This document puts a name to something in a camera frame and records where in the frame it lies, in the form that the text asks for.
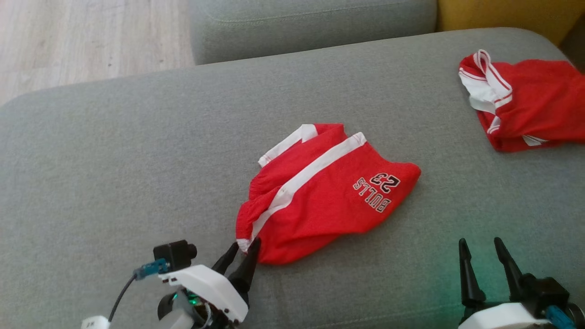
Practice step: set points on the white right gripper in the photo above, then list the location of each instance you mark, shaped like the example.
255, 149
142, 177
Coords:
502, 317

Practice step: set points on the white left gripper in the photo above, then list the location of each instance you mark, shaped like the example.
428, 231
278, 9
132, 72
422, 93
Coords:
210, 285

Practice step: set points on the red Bulls 23 shorts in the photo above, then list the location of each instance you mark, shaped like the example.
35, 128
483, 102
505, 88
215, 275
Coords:
329, 201

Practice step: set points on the red basketball jersey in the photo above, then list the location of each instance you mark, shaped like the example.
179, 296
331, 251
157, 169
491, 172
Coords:
539, 100

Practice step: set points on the large grey sofa seat cushion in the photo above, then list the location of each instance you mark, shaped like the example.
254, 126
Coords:
137, 160

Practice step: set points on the small grey sofa cushion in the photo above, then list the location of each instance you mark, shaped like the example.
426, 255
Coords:
311, 27

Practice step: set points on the yellow pillow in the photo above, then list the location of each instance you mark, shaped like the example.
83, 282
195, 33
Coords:
502, 16

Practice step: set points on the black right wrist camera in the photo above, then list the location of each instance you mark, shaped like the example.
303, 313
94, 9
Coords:
546, 290

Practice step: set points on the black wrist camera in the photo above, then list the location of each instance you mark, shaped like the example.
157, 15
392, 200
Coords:
546, 290
173, 253

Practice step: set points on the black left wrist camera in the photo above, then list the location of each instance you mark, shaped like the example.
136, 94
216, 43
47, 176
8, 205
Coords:
173, 253

